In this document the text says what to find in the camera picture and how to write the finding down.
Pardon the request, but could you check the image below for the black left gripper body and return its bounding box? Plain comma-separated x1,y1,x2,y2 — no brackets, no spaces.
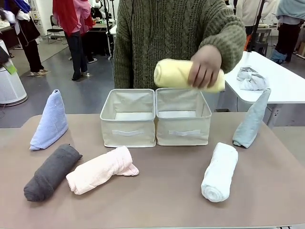
0,44,11,66

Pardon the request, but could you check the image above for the blue cone towel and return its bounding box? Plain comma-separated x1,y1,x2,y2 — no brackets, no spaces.
29,89,69,151

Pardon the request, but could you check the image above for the dark grey towel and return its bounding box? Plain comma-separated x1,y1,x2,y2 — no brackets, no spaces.
23,143,83,202

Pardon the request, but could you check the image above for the pink towel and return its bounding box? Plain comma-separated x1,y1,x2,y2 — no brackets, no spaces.
65,146,140,195

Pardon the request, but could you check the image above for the yellow towel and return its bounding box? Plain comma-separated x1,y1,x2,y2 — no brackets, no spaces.
153,59,226,93

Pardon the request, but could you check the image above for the white towel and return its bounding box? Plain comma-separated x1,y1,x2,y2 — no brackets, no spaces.
201,142,239,203

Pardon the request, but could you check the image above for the light teal cone towel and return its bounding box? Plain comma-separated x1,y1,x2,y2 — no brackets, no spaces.
232,87,272,148

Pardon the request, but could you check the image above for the person's left forearm green sleeve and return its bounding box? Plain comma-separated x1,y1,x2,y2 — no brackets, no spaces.
199,14,247,74

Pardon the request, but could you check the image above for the person's left hand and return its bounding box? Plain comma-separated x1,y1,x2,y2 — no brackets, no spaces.
190,45,221,88

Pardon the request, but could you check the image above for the white air purifier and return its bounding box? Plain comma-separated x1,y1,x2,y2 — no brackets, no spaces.
0,39,28,105

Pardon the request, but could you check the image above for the person in black dress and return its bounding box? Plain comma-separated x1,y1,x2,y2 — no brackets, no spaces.
0,0,51,77

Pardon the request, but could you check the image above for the black office chair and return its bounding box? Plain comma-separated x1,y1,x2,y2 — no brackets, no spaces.
47,15,69,46

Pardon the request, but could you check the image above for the person with red scarf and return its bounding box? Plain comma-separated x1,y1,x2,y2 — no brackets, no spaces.
52,0,94,81

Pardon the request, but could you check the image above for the beige fabric storage box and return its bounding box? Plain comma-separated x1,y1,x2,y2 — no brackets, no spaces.
99,88,157,148
155,87,212,146

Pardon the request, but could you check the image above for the person torso green knit sweater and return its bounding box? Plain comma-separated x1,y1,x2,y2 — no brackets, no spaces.
113,0,247,90

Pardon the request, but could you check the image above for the crumpled grey cloth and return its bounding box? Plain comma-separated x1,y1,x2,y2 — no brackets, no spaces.
236,66,269,91

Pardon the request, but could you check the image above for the person in white sweater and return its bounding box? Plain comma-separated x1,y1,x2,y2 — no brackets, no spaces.
235,0,280,27

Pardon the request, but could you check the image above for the black tripod pole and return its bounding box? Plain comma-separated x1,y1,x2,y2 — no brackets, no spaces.
247,0,265,53

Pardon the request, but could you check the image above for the blue bag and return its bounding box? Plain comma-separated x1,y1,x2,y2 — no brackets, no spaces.
270,49,288,64

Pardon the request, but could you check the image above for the white table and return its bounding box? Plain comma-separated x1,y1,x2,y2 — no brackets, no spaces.
224,51,305,127

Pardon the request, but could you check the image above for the person in teal top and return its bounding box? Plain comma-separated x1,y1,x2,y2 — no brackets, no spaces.
275,0,305,63

